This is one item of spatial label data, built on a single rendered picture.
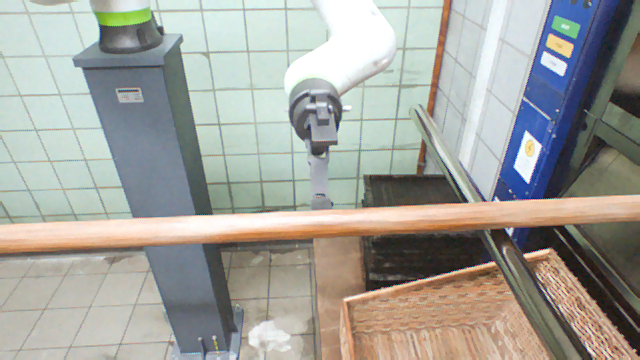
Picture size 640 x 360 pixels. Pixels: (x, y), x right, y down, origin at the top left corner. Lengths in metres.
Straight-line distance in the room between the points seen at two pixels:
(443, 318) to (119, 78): 0.98
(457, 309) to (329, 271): 0.38
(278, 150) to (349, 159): 0.33
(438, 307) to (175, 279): 0.85
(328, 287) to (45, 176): 1.46
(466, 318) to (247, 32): 1.22
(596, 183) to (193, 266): 1.13
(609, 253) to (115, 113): 1.11
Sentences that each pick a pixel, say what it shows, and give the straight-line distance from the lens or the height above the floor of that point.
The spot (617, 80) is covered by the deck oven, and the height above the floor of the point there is 1.22.
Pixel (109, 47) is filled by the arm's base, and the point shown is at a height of 1.21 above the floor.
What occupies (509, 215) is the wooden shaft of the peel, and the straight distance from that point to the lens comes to 0.48.
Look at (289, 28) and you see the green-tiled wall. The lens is 1.60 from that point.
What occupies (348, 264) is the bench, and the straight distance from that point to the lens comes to 1.24.
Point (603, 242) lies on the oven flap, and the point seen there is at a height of 0.96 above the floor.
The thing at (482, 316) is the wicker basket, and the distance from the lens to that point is 1.12.
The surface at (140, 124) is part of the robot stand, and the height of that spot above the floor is 1.03.
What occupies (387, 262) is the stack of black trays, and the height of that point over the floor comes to 0.72.
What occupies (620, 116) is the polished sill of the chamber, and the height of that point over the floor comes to 1.17.
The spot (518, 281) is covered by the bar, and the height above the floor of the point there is 1.17.
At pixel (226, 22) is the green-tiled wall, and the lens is 1.62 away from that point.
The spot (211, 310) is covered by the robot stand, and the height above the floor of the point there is 0.28.
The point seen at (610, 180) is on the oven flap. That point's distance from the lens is 0.94.
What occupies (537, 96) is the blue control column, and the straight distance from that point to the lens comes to 1.06.
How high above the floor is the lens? 1.48
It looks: 34 degrees down
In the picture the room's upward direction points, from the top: straight up
